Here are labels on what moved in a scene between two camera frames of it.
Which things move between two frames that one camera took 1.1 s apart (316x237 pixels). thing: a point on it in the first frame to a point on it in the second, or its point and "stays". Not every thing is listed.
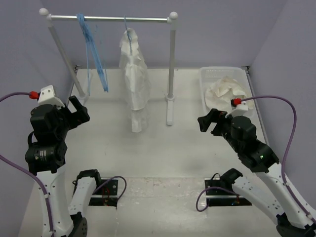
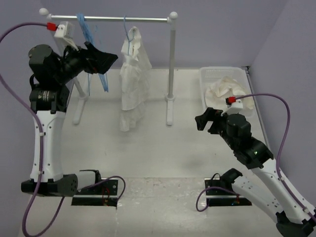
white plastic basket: (208, 74) stays
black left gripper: (76, 118) to (101, 61)
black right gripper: (215, 115) stays
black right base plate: (219, 197) stays
